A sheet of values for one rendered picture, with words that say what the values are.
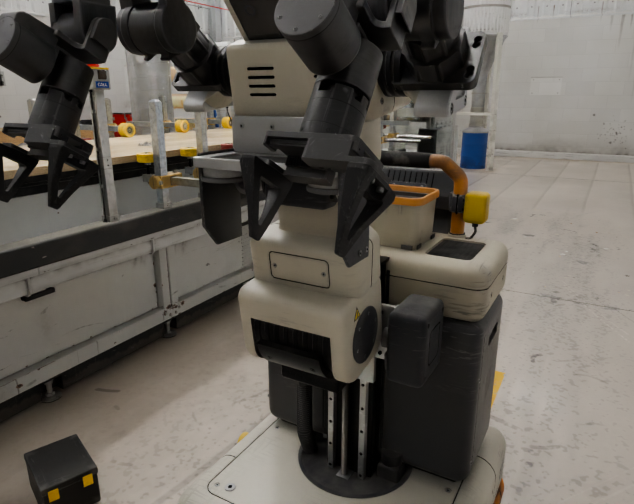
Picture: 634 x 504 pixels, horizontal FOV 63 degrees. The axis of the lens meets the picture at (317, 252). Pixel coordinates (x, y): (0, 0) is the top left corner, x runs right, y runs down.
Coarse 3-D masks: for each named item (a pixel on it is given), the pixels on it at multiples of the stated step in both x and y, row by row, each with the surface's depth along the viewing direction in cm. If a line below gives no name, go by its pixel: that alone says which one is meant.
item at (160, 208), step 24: (120, 216) 193; (144, 216) 195; (168, 216) 206; (192, 216) 218; (24, 240) 161; (48, 240) 162; (72, 240) 169; (96, 240) 178; (120, 240) 187; (0, 264) 150; (24, 264) 156
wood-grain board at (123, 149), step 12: (180, 132) 335; (192, 132) 335; (216, 132) 335; (228, 132) 335; (120, 144) 254; (132, 144) 254; (168, 144) 254; (180, 144) 254; (192, 144) 254; (216, 144) 254; (120, 156) 205; (132, 156) 210; (168, 156) 227; (12, 168) 172; (36, 168) 175; (72, 168) 187
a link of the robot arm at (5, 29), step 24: (0, 24) 64; (24, 24) 64; (96, 24) 69; (0, 48) 62; (24, 48) 63; (48, 48) 66; (72, 48) 69; (96, 48) 70; (24, 72) 65; (48, 72) 66
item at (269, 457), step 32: (256, 448) 131; (288, 448) 131; (320, 448) 132; (480, 448) 131; (224, 480) 120; (256, 480) 120; (288, 480) 120; (320, 480) 121; (352, 480) 121; (384, 480) 121; (416, 480) 120; (448, 480) 120; (480, 480) 121
